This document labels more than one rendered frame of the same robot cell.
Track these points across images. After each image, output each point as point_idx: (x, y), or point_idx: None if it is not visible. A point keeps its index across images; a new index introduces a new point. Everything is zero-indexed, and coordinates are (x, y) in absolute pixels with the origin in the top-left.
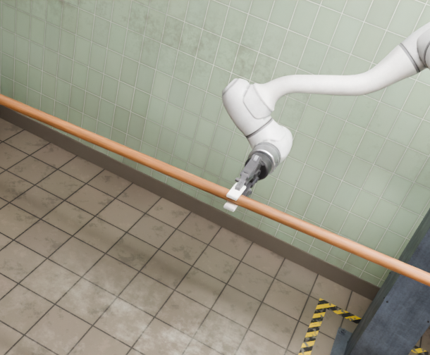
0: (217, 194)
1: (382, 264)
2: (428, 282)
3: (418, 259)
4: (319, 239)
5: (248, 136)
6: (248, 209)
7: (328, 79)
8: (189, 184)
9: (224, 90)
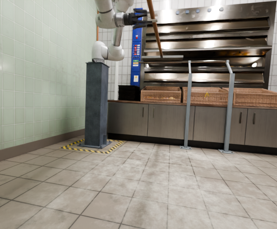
0: (154, 14)
1: (159, 40)
2: (160, 43)
3: (102, 84)
4: (157, 33)
5: (111, 10)
6: (155, 22)
7: None
8: (152, 8)
9: None
